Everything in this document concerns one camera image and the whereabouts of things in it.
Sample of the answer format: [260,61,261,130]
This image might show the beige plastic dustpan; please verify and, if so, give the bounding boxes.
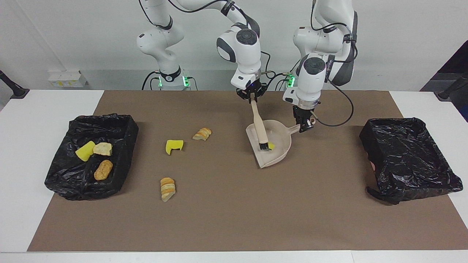
[246,117,316,169]

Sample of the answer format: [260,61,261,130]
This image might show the beige brush black bristles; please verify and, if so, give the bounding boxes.
[250,99,270,151]

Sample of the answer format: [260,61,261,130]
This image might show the pale bread piece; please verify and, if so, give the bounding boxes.
[93,142,113,156]

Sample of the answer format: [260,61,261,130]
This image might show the brown bread roll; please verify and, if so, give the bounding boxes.
[94,160,113,181]

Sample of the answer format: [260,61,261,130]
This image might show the bin with black bag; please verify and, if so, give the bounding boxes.
[359,117,464,205]
[45,113,139,201]

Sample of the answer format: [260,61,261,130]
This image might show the striped croissant piece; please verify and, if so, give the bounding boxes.
[193,127,212,141]

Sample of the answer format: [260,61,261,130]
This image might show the striped bread slices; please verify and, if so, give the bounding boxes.
[160,177,176,202]

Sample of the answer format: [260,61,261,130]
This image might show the brown table mat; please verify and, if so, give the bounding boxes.
[27,90,468,252]

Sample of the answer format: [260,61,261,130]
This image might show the black stand foot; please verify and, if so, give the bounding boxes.
[434,71,468,102]
[0,69,30,99]

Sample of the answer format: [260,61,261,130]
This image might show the white socket box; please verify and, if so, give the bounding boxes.
[48,70,88,88]

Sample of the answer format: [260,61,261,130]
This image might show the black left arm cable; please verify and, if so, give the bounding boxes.
[311,0,355,127]

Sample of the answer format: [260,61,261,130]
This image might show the black right base cable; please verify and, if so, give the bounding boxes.
[142,71,161,91]

